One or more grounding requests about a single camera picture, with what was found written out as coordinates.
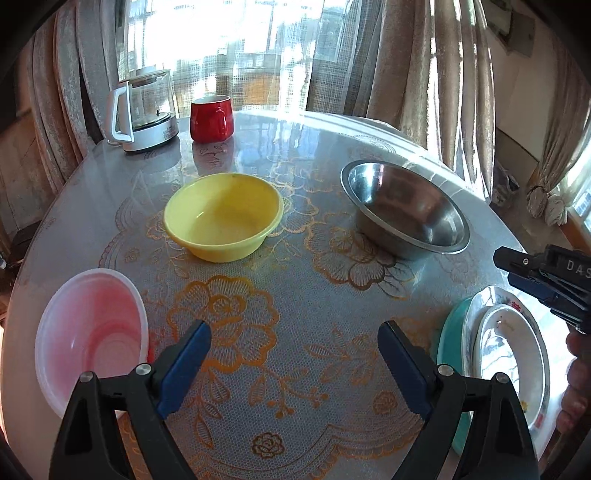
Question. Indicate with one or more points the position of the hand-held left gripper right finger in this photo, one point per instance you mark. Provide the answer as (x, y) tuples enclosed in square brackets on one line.
[(406, 369)]

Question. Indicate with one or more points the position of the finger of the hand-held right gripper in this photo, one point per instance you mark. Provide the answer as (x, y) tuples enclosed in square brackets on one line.
[(519, 261), (531, 286)]

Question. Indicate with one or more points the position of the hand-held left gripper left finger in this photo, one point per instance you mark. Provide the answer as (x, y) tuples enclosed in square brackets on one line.
[(184, 364)]

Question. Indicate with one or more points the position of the large white plate red print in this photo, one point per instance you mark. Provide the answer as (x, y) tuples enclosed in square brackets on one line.
[(540, 332)]

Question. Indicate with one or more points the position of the teal plastic plate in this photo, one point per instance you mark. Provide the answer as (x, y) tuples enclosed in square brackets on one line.
[(450, 341)]

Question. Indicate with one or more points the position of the small white floral plate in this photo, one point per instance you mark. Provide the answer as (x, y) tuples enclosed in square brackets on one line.
[(508, 360)]

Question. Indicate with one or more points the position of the red plastic bowl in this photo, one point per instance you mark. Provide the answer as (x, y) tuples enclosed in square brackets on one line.
[(87, 332)]

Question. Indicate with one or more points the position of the stainless steel bowl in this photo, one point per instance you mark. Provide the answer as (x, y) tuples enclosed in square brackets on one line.
[(406, 207)]

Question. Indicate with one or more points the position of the yellow plastic bowl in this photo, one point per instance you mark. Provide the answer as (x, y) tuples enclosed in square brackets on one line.
[(221, 217)]

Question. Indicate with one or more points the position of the person's right hand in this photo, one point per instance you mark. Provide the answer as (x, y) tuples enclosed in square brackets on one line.
[(579, 383)]

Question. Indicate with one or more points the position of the side window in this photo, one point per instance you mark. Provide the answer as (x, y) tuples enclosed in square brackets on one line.
[(579, 203)]

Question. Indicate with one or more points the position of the beige tied curtain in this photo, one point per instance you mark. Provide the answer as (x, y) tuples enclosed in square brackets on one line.
[(563, 138)]

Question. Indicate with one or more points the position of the red mug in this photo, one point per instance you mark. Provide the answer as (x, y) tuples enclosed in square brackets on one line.
[(211, 121)]

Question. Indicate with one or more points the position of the white glass electric kettle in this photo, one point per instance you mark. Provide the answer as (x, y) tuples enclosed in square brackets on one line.
[(147, 115)]

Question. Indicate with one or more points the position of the large barred window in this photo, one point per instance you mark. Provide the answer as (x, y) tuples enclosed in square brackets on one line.
[(231, 41)]

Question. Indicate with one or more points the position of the wall electrical box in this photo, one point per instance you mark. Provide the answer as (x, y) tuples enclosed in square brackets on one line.
[(519, 30)]

